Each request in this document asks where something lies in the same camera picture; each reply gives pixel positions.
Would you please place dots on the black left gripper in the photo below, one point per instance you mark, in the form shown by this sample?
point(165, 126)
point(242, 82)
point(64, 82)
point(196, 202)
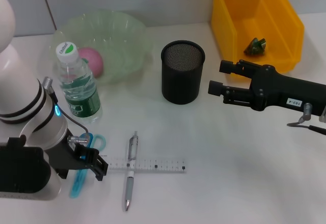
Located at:
point(63, 157)

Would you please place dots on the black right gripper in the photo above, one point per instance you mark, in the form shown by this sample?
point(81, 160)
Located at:
point(287, 94)

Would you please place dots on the green plastic wrapper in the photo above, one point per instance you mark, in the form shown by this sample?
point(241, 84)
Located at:
point(254, 47)

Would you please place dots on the clear green-labelled water bottle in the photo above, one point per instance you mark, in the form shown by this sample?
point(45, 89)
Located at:
point(79, 91)

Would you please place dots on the pink toy peach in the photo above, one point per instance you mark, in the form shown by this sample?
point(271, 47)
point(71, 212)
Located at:
point(95, 61)

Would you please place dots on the blue sheathed scissors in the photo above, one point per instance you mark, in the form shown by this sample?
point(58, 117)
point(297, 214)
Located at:
point(77, 185)

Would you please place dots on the black mesh pen holder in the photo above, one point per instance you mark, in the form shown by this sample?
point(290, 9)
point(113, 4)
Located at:
point(182, 81)

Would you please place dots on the silver ballpoint pen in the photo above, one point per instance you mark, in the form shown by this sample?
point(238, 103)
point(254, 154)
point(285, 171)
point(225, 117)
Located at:
point(130, 183)

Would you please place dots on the transparent plastic ruler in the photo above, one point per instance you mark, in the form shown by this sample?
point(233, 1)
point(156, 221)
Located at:
point(158, 164)

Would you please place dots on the translucent green plastic fruit bowl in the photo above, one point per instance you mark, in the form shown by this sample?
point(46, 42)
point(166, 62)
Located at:
point(119, 38)

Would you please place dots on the yellow plastic storage bin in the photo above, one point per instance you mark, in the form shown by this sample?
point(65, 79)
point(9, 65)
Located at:
point(254, 17)

